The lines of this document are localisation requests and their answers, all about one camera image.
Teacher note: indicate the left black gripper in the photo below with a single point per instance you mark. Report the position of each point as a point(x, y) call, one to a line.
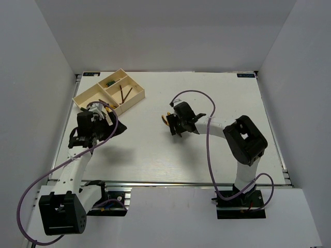
point(103, 121)

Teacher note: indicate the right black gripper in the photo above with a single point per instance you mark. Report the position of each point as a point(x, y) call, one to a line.
point(172, 120)

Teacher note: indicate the yellow needle nose pliers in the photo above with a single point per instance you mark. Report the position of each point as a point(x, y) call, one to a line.
point(165, 120)

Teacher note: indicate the green stubby screwdriver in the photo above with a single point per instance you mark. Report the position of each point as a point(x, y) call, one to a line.
point(110, 83)

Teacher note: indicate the yellow combination pliers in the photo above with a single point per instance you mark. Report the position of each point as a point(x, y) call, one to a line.
point(110, 106)

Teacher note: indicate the long dark hex key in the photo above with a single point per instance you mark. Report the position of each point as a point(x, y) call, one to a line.
point(122, 96)

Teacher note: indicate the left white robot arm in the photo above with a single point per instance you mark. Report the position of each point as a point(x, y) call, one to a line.
point(64, 210)

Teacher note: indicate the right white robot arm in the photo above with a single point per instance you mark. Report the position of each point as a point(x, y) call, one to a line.
point(247, 144)

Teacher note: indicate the cream divided plastic tray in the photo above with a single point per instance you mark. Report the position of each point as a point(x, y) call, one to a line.
point(112, 95)

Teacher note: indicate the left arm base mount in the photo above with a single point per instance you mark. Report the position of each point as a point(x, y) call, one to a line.
point(97, 200)

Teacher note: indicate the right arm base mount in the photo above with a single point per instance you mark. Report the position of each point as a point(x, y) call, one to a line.
point(249, 205)

